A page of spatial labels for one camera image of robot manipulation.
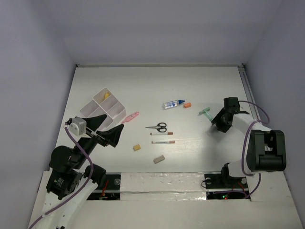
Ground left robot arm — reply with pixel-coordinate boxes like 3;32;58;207
29;114;124;229

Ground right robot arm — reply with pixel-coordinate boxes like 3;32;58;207
211;97;286;187

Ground green plastic tool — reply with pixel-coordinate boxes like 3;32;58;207
198;107;214;122

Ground white compartment organizer tray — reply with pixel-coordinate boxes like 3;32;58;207
80;88;126;131

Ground pink highlighter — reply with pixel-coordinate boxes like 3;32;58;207
121;112;140;124

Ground yellow eraser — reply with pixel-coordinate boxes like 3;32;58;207
133;145;141;151

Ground orange cap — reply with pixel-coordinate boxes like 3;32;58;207
183;103;192;108

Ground grey eraser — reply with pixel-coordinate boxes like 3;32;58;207
153;155;165;164

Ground white marker brown cap upper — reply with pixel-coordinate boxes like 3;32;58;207
150;132;173;136

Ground white marker brown cap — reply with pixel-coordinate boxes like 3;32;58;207
151;140;175;144
150;132;173;136

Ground white marker brown cap lower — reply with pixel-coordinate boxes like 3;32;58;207
151;140;175;144

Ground small spray bottle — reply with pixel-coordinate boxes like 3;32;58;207
163;100;185;110

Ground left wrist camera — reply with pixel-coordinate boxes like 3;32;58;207
64;117;87;136

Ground aluminium rail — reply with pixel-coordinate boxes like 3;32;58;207
237;64;260;119

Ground black handled scissors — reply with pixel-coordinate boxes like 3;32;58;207
146;122;167;133

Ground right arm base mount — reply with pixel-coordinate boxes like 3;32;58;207
201;173;250;200

